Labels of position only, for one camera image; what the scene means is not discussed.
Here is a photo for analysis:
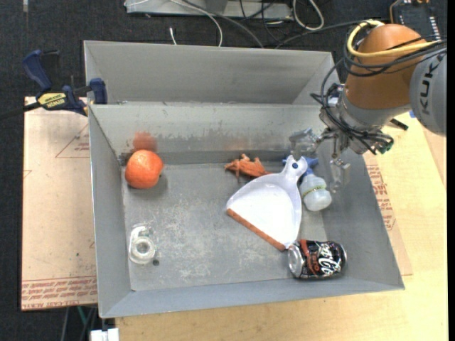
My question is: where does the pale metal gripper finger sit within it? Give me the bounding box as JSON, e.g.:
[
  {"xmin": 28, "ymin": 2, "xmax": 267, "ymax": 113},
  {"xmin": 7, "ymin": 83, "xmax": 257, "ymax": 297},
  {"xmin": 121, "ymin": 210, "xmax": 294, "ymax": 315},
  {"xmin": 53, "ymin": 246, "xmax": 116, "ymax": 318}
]
[
  {"xmin": 289, "ymin": 127, "xmax": 323, "ymax": 163},
  {"xmin": 328, "ymin": 156, "xmax": 352, "ymax": 194}
]

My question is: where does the white spray bottle, blue nozzle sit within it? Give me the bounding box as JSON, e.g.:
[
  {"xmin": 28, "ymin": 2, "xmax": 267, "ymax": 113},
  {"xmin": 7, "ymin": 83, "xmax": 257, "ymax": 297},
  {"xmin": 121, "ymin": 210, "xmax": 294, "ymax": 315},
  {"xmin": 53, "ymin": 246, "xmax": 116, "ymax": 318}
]
[{"xmin": 282, "ymin": 156, "xmax": 333, "ymax": 212}]

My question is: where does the orange toy animal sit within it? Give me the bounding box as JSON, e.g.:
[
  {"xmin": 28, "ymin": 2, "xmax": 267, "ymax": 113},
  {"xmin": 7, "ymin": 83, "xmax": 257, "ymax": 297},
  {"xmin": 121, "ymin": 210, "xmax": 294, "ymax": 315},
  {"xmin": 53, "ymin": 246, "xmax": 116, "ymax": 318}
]
[{"xmin": 223, "ymin": 153, "xmax": 268, "ymax": 183}]

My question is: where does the white dustpan, red-brown edge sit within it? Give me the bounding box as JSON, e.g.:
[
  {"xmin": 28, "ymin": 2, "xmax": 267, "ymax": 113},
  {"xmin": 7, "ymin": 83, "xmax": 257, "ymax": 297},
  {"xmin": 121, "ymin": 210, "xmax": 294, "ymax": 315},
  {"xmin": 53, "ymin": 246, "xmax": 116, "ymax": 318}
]
[{"xmin": 225, "ymin": 154, "xmax": 309, "ymax": 253}]

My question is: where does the black soda can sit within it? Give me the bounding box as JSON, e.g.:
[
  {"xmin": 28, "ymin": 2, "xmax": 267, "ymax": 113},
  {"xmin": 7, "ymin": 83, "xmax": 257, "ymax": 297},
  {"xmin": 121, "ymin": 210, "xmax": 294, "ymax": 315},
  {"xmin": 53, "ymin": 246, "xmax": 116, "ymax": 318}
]
[{"xmin": 287, "ymin": 239, "xmax": 348, "ymax": 281}]

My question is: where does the grey metal bin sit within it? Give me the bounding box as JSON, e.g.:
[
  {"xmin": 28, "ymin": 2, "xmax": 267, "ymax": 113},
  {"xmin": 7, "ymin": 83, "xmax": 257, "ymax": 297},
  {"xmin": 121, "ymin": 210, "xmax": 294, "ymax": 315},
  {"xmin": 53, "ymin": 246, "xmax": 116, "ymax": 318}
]
[{"xmin": 83, "ymin": 40, "xmax": 406, "ymax": 319}]

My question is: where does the orange fruit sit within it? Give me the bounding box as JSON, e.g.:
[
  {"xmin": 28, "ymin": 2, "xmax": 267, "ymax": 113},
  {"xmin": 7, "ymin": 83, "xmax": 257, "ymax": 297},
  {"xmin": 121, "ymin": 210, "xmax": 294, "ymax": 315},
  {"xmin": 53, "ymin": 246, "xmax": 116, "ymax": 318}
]
[{"xmin": 124, "ymin": 149, "xmax": 165, "ymax": 190}]

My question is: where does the brown cardboard board, red print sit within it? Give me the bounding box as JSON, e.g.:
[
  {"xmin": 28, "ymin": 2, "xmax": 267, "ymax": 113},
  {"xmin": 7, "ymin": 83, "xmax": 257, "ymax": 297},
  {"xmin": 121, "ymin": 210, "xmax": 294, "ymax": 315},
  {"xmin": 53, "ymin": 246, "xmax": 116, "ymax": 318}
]
[{"xmin": 20, "ymin": 96, "xmax": 414, "ymax": 312}]

